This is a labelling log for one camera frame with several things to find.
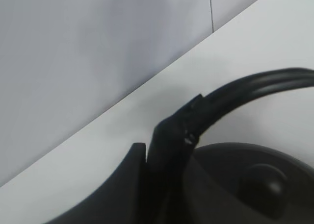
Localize black cast iron teapot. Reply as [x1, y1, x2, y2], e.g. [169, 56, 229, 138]
[142, 68, 314, 224]

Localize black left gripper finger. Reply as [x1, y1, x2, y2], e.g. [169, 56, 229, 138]
[49, 143, 154, 224]

